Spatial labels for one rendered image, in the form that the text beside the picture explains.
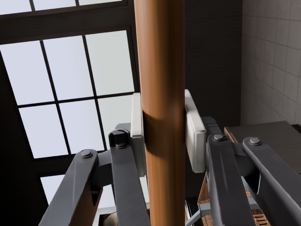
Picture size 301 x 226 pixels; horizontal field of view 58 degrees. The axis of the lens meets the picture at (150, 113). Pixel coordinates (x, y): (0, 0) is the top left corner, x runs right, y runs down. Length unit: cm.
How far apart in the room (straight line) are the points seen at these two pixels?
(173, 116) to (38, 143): 356
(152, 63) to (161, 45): 1
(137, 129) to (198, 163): 4
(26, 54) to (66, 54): 43
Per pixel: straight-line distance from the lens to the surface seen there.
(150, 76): 17
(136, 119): 17
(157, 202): 22
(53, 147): 368
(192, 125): 17
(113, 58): 316
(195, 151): 17
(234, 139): 203
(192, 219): 148
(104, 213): 234
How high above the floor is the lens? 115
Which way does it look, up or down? level
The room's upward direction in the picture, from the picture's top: 97 degrees counter-clockwise
